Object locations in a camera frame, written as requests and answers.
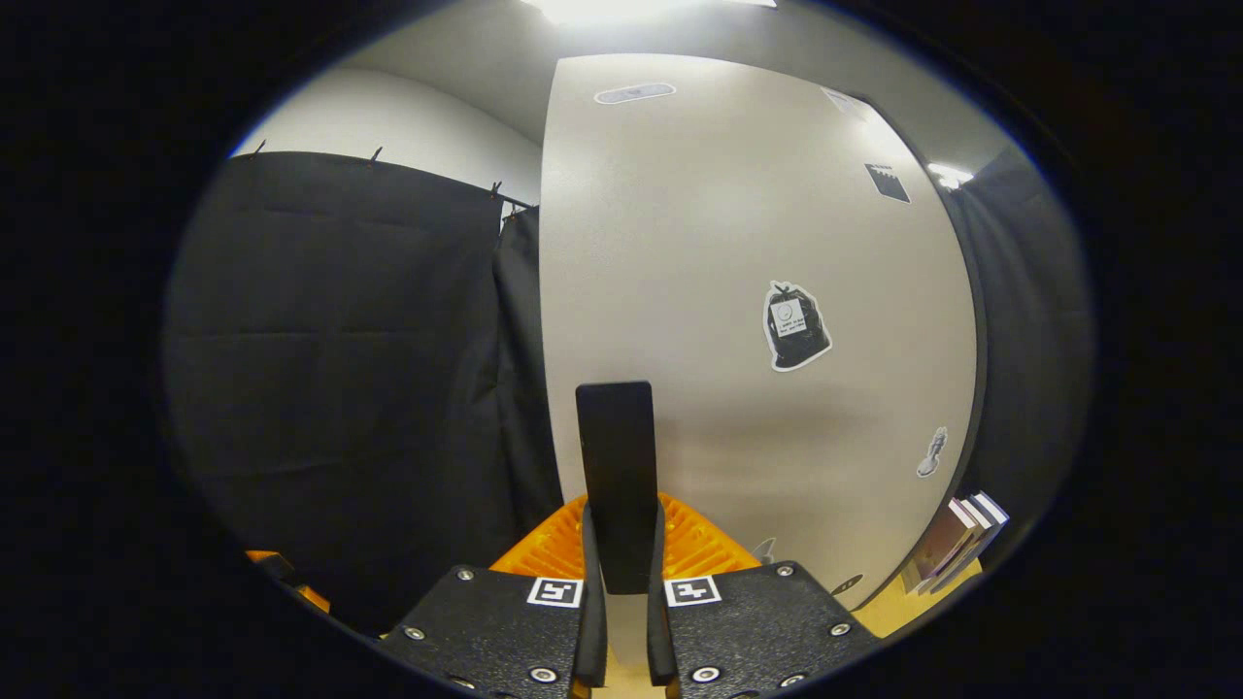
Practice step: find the grey blue cover book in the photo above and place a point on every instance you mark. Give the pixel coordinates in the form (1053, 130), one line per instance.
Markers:
(991, 519)

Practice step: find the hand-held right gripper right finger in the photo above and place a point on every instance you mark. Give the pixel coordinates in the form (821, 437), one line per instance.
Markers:
(660, 641)

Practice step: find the ceiling light panel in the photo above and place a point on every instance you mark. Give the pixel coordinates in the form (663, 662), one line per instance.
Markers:
(950, 175)
(631, 8)

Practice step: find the white cover book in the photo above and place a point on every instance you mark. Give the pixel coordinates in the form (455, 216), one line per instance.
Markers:
(963, 544)

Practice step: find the black backdrop cloth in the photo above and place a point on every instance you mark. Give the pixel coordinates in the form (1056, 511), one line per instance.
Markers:
(340, 369)

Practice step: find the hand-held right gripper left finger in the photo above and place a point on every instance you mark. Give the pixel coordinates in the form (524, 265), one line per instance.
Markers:
(594, 641)

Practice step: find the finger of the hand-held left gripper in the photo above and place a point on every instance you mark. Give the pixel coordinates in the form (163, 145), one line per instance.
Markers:
(291, 578)

